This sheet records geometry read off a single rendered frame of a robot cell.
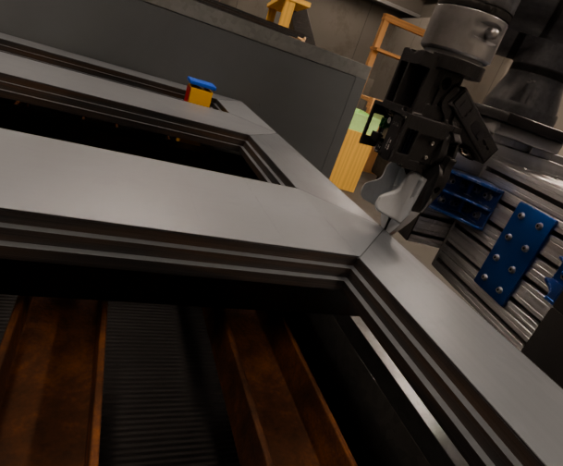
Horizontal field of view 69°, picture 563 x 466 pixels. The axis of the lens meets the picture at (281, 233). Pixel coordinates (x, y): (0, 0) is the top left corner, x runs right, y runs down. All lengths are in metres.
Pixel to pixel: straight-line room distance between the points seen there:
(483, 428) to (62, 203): 0.34
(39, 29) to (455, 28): 0.98
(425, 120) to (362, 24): 8.48
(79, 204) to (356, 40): 8.63
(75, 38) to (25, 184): 0.86
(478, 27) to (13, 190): 0.43
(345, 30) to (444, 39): 8.35
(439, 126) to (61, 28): 0.96
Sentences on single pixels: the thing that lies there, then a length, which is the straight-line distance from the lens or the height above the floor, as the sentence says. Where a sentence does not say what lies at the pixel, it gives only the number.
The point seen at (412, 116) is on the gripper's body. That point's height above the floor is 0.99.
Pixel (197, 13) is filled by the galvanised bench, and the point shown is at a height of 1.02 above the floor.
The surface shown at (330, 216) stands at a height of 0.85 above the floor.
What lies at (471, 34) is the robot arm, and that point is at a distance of 0.48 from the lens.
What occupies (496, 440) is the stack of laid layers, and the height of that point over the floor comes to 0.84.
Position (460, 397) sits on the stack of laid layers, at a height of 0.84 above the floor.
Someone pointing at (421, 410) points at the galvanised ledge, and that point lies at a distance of 0.56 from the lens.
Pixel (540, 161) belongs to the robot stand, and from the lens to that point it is 1.06.
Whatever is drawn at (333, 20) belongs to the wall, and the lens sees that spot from 8.74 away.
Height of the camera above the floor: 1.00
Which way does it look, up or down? 22 degrees down
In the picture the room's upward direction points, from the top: 19 degrees clockwise
